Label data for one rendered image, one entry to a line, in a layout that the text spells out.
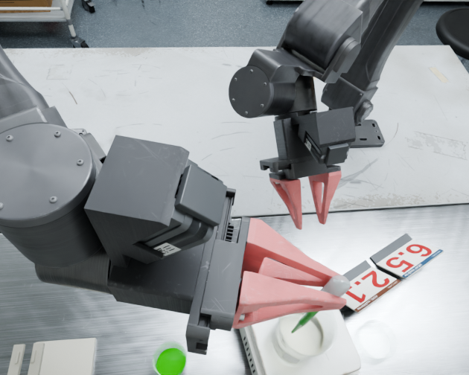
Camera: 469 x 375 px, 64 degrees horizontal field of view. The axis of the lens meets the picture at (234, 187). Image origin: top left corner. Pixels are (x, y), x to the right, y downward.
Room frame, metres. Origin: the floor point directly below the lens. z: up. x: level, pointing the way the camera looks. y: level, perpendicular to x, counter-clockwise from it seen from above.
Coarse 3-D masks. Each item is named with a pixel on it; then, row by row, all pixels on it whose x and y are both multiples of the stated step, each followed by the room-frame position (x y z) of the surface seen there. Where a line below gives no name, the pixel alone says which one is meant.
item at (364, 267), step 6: (360, 264) 0.26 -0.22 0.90; (366, 264) 0.26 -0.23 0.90; (354, 270) 0.25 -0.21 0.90; (360, 270) 0.25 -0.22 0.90; (366, 270) 0.25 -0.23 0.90; (378, 270) 0.25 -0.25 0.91; (348, 276) 0.24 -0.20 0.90; (354, 276) 0.24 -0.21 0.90; (360, 276) 0.24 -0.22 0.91; (390, 276) 0.24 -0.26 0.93; (384, 294) 0.20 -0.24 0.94; (348, 306) 0.18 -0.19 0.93; (366, 306) 0.18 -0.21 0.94
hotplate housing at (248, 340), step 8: (240, 328) 0.13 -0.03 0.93; (248, 328) 0.12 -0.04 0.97; (248, 336) 0.11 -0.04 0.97; (248, 344) 0.11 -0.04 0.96; (248, 352) 0.10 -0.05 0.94; (256, 352) 0.10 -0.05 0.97; (248, 360) 0.09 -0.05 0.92; (256, 360) 0.09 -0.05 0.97; (256, 368) 0.08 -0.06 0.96; (360, 368) 0.09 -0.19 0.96
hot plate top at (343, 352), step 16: (320, 288) 0.18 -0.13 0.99; (272, 320) 0.13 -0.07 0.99; (336, 320) 0.14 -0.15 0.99; (256, 336) 0.11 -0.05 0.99; (272, 352) 0.09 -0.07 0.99; (336, 352) 0.10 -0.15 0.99; (352, 352) 0.11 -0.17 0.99; (272, 368) 0.08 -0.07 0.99; (288, 368) 0.08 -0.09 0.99; (304, 368) 0.08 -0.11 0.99; (320, 368) 0.08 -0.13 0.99; (336, 368) 0.08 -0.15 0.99; (352, 368) 0.09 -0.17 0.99
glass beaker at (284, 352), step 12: (324, 312) 0.13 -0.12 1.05; (276, 324) 0.11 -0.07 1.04; (324, 324) 0.12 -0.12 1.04; (336, 324) 0.11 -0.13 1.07; (276, 336) 0.10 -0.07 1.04; (336, 336) 0.10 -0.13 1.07; (276, 348) 0.09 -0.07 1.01; (288, 348) 0.09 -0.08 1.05; (324, 348) 0.09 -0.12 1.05; (288, 360) 0.08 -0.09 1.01; (300, 360) 0.08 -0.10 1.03
